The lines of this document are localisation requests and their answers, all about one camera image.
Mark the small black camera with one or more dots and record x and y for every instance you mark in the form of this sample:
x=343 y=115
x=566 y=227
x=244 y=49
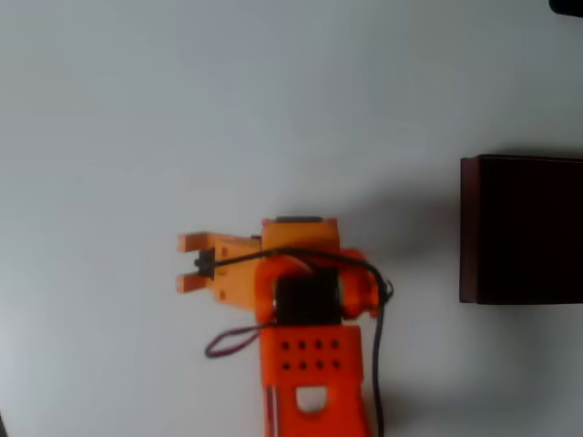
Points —
x=205 y=264

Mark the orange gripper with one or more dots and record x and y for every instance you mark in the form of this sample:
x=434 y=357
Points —
x=298 y=233

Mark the black object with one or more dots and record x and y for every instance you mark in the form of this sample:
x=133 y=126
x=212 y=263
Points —
x=569 y=7

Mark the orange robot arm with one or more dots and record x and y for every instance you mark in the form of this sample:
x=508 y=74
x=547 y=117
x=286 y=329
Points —
x=314 y=359

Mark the dark brown box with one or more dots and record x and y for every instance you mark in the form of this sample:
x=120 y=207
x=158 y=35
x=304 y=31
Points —
x=524 y=227

